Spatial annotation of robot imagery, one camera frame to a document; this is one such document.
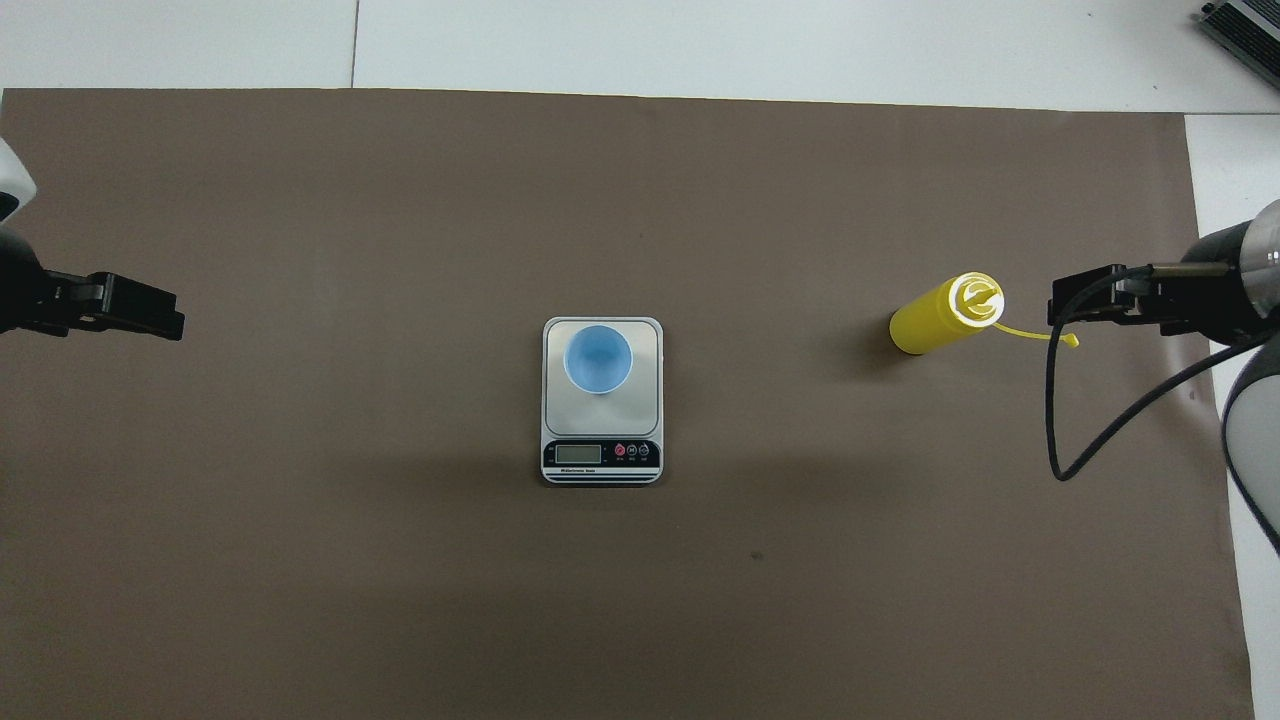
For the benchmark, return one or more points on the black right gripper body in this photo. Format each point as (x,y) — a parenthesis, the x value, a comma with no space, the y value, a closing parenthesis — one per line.
(1205,305)

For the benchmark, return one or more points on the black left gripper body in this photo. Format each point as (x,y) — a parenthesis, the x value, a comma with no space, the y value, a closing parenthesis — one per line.
(25,295)

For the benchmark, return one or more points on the yellow squeeze bottle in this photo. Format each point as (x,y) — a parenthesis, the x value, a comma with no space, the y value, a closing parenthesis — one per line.
(930,320)

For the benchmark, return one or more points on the light blue paper cup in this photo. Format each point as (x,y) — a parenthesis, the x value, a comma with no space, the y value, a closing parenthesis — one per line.
(598,358)

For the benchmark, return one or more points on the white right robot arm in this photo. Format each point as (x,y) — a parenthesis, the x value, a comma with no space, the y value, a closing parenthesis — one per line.
(1265,265)

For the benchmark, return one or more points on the silver digital kitchen scale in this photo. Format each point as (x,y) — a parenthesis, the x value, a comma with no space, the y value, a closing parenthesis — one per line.
(600,455)

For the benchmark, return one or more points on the grey finned metal device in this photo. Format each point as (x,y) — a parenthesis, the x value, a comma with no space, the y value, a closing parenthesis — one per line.
(1250,30)

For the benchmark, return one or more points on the brown table mat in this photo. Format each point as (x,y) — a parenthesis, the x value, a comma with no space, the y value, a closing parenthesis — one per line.
(400,600)

